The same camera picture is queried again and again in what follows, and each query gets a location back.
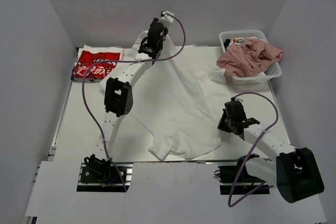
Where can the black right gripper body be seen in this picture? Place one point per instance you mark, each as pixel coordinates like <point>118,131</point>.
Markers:
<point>223,120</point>

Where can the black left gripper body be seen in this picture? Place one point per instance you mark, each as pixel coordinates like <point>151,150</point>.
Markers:
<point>149,50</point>

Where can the white t-shirt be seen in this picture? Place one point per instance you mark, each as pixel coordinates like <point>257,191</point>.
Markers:
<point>178,103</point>

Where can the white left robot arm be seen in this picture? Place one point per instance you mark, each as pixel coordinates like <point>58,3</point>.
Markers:
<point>118,97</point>

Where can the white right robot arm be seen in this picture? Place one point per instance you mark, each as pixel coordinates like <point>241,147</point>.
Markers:
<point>293,171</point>

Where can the pink t-shirt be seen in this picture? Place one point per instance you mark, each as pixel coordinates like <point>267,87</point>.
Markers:
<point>250,58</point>

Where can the white plastic laundry basket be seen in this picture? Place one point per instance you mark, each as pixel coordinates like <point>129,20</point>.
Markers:
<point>271,72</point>

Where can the folded red Coca-Cola t-shirt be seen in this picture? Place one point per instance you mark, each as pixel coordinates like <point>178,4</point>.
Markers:
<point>87,56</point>

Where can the colourful garment in basket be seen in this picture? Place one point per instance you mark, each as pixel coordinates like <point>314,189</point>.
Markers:
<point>234,41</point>

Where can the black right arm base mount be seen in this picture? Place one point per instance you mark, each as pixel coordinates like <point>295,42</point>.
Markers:
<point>226,172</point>

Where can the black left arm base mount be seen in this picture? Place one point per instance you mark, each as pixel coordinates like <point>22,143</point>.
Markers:
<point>100,176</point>

